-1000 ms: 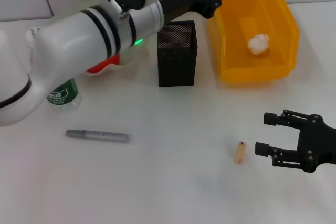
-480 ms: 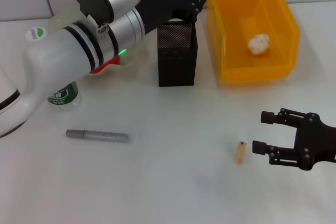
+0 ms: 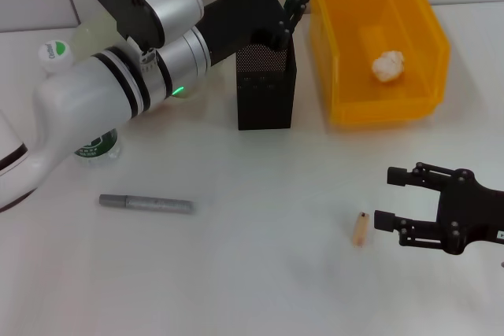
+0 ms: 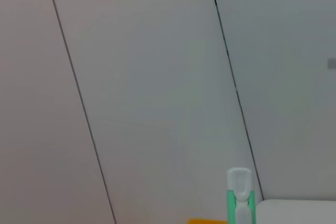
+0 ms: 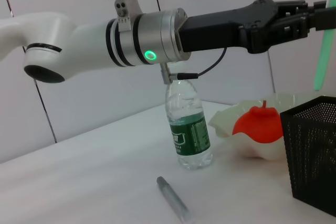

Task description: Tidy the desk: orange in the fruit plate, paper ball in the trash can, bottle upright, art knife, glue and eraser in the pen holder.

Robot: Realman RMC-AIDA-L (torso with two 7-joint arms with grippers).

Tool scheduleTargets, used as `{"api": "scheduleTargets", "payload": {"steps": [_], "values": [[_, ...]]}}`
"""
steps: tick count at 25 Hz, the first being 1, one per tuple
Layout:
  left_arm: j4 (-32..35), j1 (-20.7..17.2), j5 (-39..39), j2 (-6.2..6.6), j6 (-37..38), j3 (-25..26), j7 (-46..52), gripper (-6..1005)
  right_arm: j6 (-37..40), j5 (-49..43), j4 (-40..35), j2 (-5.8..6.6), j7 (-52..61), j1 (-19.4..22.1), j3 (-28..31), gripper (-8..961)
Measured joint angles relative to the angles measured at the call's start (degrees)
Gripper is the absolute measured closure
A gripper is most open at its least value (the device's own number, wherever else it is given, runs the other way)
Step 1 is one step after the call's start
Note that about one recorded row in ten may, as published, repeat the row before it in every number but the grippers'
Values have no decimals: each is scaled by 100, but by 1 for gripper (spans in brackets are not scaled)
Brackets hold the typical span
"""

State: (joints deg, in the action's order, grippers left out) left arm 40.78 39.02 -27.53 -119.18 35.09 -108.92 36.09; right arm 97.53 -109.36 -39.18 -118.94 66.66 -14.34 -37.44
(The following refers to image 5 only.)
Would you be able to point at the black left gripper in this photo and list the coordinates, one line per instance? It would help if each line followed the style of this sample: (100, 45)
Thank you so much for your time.
(223, 32)

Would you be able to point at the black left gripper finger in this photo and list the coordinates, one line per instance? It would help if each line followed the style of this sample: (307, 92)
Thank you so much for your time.
(320, 20)

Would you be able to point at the green utility knife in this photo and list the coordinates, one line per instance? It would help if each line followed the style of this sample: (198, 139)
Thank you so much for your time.
(324, 58)

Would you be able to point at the clear bottle with green label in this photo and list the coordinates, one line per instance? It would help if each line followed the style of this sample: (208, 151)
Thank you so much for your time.
(190, 132)

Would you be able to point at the grey marker pen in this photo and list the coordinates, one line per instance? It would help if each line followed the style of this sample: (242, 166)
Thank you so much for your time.
(173, 197)

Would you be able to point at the black mesh pen holder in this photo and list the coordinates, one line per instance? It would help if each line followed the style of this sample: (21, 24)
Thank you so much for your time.
(312, 150)

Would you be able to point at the pale green glass fruit plate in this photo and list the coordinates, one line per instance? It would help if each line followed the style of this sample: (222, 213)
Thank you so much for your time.
(262, 150)

